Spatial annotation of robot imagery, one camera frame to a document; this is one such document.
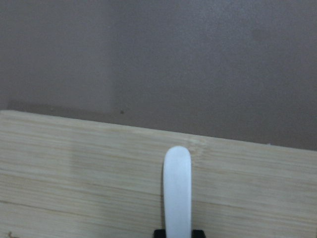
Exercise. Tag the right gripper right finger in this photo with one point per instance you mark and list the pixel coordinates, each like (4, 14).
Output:
(198, 234)

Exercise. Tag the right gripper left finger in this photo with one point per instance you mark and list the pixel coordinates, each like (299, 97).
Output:
(161, 233)

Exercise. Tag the white ceramic spoon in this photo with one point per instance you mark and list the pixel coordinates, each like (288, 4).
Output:
(177, 192)

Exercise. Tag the bamboo cutting board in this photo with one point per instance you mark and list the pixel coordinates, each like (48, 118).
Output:
(70, 178)

